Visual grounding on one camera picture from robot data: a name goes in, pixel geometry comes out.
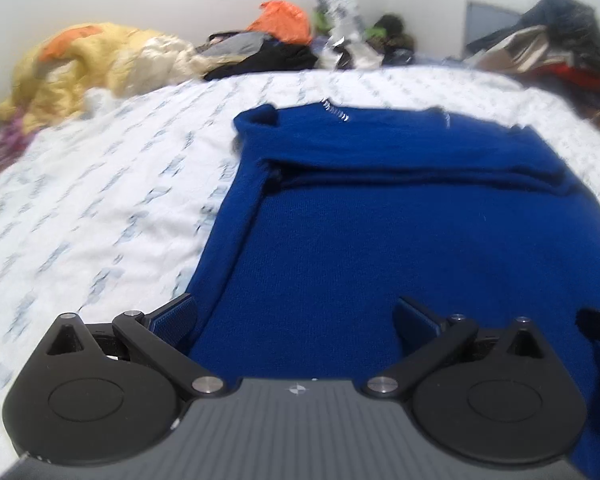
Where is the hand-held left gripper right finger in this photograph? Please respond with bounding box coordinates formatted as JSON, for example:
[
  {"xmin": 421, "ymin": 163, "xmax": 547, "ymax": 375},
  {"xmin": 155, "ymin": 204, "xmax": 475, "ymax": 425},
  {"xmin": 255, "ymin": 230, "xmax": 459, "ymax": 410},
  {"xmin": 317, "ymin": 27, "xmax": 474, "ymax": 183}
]
[{"xmin": 362, "ymin": 297, "xmax": 548, "ymax": 401}]

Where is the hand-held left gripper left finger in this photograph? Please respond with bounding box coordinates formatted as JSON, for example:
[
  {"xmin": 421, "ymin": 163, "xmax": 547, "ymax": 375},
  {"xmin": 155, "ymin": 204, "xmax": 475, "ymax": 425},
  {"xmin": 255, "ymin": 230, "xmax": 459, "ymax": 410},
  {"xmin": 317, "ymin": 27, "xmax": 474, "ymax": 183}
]
[{"xmin": 44, "ymin": 294, "xmax": 227, "ymax": 402}]

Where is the blue knit sweater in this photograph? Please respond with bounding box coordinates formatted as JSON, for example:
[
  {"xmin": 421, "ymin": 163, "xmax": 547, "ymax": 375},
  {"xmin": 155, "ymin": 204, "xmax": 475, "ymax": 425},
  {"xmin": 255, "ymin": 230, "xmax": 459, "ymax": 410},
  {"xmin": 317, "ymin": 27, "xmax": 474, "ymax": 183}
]
[{"xmin": 184, "ymin": 101, "xmax": 600, "ymax": 479}]

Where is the pile of dark clothes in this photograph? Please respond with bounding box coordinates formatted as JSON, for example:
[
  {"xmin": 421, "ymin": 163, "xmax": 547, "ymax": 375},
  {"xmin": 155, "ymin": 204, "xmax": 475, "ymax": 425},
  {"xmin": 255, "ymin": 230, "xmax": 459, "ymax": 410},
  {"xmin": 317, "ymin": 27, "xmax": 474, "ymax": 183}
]
[{"xmin": 195, "ymin": 31, "xmax": 321, "ymax": 82}]

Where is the heap of mixed clothes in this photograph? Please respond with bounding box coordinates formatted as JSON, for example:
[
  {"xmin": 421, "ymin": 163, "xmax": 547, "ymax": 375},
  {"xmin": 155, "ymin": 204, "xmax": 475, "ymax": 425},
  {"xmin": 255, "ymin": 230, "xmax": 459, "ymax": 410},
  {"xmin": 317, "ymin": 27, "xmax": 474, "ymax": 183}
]
[{"xmin": 464, "ymin": 0, "xmax": 600, "ymax": 111}]

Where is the yellow quilt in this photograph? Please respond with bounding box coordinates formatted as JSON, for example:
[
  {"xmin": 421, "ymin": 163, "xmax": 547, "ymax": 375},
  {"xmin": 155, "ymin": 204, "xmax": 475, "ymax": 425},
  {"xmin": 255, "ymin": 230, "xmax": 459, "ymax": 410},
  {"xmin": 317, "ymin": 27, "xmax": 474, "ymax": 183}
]
[{"xmin": 0, "ymin": 22, "xmax": 216, "ymax": 133}]

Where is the green and brown plush toy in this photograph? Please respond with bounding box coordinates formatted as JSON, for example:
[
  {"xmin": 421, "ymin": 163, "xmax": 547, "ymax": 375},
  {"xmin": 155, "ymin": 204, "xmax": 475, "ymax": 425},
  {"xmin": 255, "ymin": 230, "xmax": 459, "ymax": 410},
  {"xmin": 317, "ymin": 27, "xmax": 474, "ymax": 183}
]
[{"xmin": 365, "ymin": 13, "xmax": 417, "ymax": 65}]

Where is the grey flat panel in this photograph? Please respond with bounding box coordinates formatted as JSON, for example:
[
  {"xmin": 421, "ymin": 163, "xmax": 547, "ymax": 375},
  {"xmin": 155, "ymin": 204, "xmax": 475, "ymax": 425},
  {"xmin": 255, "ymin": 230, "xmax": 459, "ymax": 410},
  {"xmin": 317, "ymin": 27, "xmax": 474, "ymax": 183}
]
[{"xmin": 464, "ymin": 0, "xmax": 523, "ymax": 59}]

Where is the orange bag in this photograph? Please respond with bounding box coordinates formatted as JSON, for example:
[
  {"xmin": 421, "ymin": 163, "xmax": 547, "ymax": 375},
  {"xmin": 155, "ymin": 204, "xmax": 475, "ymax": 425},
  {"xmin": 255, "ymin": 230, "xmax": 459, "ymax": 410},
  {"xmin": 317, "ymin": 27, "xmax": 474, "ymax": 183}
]
[{"xmin": 246, "ymin": 1, "xmax": 313, "ymax": 46}]

